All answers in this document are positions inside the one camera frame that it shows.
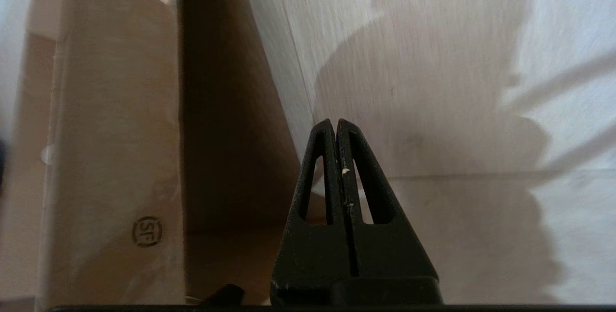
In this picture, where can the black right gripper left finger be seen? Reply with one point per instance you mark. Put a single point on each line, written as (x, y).
(308, 254)

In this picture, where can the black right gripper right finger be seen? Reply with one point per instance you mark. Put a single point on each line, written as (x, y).
(399, 259)

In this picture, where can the brown cardboard shoe box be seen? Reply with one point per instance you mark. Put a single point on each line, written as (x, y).
(120, 134)

